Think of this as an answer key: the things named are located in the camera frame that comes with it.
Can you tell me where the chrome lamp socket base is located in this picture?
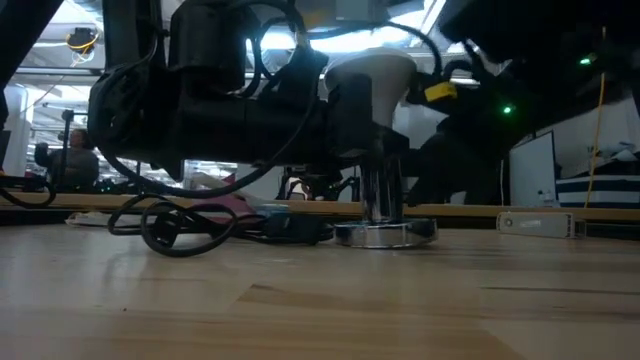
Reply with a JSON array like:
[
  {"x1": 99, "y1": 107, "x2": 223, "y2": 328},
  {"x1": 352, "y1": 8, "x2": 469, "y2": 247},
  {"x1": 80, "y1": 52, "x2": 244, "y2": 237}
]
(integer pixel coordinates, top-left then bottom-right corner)
[{"x1": 332, "y1": 152, "x2": 440, "y2": 250}]

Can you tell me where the black ceiling device yellow wire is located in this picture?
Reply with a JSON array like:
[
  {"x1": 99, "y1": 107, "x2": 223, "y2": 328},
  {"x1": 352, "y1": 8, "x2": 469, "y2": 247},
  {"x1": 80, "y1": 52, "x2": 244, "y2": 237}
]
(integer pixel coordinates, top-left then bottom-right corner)
[{"x1": 66, "y1": 27, "x2": 100, "y2": 66}]

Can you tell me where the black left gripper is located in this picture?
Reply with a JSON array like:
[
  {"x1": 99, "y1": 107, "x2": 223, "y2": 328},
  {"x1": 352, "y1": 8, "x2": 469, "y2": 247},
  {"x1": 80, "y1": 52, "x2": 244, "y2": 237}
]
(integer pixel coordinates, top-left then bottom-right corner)
[{"x1": 244, "y1": 47, "x2": 375, "y2": 174}]

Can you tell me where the light brown wooden desk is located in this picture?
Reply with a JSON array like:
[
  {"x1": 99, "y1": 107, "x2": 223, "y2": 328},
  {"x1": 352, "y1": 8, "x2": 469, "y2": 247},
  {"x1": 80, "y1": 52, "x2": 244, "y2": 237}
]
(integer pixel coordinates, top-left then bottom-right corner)
[{"x1": 0, "y1": 192, "x2": 640, "y2": 224}]

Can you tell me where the black lamp power cord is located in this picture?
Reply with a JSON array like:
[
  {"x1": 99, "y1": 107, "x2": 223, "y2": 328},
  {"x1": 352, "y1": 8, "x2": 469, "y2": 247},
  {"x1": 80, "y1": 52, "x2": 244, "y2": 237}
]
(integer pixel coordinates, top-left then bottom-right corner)
[{"x1": 106, "y1": 192, "x2": 335, "y2": 259}]

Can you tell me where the navy white striped box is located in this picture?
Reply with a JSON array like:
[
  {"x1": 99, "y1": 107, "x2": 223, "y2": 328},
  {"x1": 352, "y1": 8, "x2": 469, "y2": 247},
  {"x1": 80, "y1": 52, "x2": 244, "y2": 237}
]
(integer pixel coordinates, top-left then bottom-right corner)
[{"x1": 555, "y1": 172, "x2": 640, "y2": 209}]

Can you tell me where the person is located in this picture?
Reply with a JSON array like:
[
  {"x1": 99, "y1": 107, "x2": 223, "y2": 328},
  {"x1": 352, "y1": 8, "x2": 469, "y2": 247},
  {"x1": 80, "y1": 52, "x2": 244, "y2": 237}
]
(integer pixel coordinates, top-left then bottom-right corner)
[{"x1": 33, "y1": 128, "x2": 101, "y2": 194}]

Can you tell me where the white board panel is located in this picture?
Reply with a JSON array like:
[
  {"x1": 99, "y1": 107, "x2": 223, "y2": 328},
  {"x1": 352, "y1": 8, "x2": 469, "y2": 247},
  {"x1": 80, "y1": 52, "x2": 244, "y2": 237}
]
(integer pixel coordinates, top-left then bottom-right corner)
[{"x1": 508, "y1": 130, "x2": 559, "y2": 208}]

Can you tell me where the long ceiling light strip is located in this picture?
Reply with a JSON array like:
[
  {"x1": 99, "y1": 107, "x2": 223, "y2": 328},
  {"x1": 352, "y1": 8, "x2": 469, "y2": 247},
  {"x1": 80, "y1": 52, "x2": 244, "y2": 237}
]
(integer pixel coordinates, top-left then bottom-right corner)
[{"x1": 9, "y1": 64, "x2": 106, "y2": 78}]

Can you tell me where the black looped cable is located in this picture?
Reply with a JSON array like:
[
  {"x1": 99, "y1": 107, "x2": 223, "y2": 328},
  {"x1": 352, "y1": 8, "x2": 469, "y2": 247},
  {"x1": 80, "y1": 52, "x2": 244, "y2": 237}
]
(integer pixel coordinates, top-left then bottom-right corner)
[{"x1": 0, "y1": 172, "x2": 57, "y2": 210}]

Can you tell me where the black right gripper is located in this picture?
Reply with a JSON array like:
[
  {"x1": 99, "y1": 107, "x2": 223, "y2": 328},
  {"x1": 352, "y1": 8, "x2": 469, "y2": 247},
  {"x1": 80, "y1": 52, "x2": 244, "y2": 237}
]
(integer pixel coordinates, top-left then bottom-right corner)
[{"x1": 370, "y1": 69, "x2": 511, "y2": 207}]

